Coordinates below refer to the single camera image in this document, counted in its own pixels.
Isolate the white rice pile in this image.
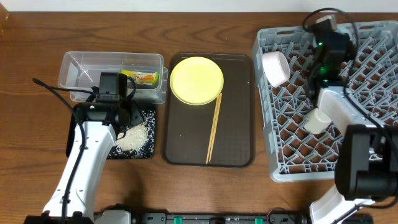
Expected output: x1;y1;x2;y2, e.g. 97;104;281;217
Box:
107;110;156;160

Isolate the green snack wrapper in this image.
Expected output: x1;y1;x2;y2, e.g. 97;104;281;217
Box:
120;70;159;85

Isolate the white green cup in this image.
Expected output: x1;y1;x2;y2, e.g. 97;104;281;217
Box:
304;108;331;134

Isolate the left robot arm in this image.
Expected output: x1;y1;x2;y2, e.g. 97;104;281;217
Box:
24;72;144;223

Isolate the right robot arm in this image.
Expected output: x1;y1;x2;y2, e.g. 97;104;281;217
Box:
305;21;397;223

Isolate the grey dishwasher rack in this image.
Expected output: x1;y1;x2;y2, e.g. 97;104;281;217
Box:
252;21;397;182

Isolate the black tray bin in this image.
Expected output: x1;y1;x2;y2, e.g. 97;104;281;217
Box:
65;102;157;161

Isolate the dark brown serving tray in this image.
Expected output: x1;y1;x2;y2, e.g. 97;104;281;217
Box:
162;54;255;168

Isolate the clear plastic bin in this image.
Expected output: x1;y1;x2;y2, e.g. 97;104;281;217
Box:
58;51;168;104

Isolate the yellow plate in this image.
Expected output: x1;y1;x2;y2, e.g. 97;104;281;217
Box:
170;57;224;106

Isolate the left wooden chopstick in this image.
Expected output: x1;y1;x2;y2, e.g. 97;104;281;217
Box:
205;93;222;164

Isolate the wooden chopstick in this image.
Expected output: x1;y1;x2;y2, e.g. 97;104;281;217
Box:
208;92;223;163
205;93;222;164

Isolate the right wooden chopstick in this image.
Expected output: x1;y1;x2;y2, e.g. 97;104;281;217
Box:
208;92;223;163

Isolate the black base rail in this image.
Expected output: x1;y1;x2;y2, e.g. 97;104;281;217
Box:
95;203;374;224

